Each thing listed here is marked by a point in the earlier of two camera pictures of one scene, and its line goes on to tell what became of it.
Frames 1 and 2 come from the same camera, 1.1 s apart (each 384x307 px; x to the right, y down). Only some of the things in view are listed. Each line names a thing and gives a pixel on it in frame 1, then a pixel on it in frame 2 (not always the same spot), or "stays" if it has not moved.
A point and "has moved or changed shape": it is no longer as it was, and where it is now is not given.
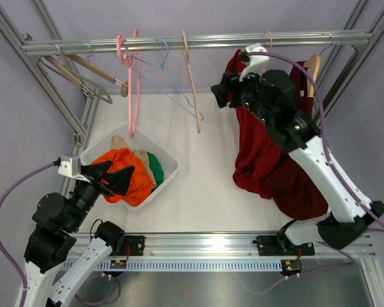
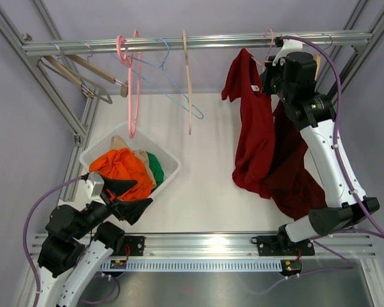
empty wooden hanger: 99,73 stays
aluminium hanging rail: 31,47 stays
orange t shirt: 141,185 stays
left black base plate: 133,245 stays
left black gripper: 118,180 → 129,210
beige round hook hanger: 192,78 has moved or changed shape
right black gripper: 234,81 → 271,69
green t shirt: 157,168 stays
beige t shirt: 118,142 stays
